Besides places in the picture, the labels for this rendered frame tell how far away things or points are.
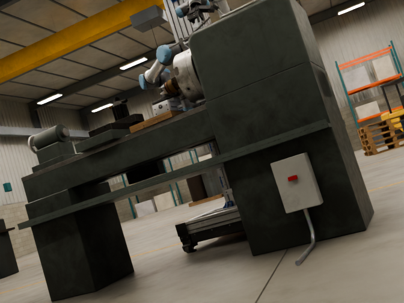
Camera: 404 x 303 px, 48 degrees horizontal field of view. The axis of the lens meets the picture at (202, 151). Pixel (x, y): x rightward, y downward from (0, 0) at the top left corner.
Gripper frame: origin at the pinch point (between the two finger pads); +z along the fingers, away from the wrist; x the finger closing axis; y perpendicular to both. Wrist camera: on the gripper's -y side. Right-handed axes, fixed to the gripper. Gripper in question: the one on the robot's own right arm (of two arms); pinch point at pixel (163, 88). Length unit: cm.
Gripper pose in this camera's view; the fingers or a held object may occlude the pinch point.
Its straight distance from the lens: 284.1
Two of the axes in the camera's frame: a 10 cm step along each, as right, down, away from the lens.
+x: -3.0, -9.5, 0.8
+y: -8.5, 3.0, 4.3
